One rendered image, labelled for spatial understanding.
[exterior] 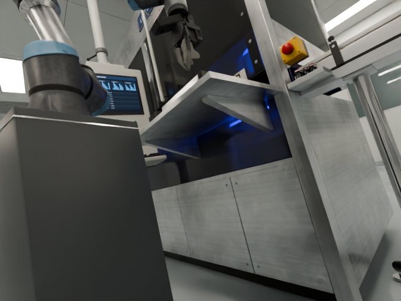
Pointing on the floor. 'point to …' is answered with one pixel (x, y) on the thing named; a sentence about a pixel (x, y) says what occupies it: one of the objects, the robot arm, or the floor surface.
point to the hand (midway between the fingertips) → (185, 65)
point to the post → (304, 157)
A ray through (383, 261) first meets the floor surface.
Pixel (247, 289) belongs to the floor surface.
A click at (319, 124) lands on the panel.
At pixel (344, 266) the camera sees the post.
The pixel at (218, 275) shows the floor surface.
